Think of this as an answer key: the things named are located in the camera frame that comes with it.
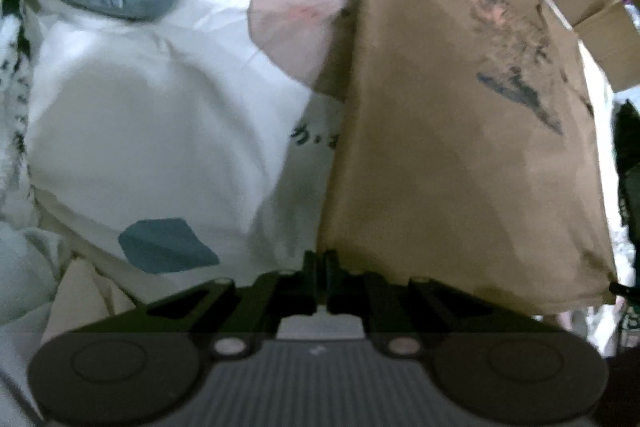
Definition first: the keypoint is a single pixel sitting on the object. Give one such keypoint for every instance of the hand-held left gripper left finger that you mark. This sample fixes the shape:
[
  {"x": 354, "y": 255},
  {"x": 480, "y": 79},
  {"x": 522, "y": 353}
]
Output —
[{"x": 312, "y": 274}]

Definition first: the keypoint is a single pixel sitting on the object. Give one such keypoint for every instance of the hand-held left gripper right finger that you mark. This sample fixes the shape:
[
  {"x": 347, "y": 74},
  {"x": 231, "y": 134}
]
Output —
[{"x": 331, "y": 274}]

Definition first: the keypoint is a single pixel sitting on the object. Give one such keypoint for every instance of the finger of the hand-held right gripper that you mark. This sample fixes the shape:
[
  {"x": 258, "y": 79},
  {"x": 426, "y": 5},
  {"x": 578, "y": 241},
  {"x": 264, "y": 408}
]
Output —
[{"x": 625, "y": 292}]

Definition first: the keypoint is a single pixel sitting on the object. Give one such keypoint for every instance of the brown printed t-shirt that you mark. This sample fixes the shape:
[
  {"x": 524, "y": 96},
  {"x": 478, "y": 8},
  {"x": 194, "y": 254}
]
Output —
[{"x": 450, "y": 157}]

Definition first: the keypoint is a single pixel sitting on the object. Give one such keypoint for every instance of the black folded garment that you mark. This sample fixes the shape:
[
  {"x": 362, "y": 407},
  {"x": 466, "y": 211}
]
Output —
[{"x": 627, "y": 157}]

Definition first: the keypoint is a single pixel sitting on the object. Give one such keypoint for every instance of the bear print bed sheet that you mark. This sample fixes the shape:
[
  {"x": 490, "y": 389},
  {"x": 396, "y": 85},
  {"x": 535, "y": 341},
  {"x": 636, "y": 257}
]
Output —
[{"x": 150, "y": 107}]

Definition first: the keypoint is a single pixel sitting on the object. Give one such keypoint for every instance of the white black patterned cloth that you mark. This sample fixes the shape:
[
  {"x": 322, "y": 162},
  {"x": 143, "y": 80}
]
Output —
[{"x": 15, "y": 57}]

